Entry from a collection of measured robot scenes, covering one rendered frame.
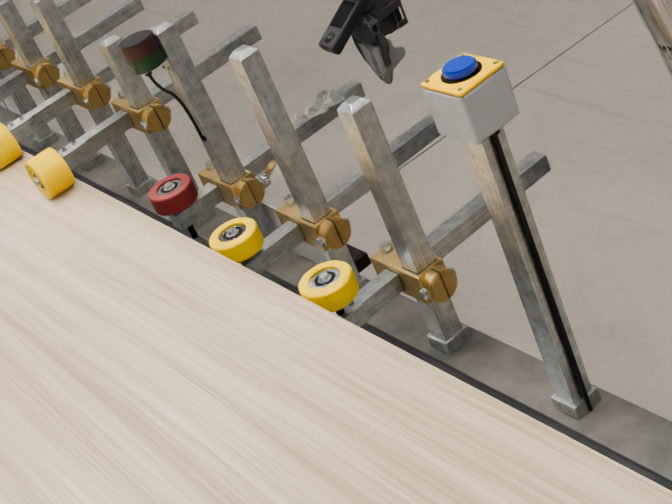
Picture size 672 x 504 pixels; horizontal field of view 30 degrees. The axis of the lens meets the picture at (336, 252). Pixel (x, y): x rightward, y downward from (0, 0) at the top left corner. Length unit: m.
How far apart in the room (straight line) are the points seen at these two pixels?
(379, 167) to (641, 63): 2.26
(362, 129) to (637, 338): 1.35
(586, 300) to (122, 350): 1.46
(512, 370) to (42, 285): 0.78
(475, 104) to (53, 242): 1.01
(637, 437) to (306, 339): 0.44
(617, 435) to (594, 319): 1.31
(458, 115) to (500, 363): 0.52
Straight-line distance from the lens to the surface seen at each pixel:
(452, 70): 1.40
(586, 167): 3.47
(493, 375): 1.80
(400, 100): 4.13
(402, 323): 1.95
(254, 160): 2.22
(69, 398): 1.80
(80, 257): 2.11
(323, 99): 2.29
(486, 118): 1.40
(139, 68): 2.03
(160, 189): 2.17
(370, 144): 1.66
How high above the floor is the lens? 1.85
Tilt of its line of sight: 32 degrees down
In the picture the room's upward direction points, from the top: 24 degrees counter-clockwise
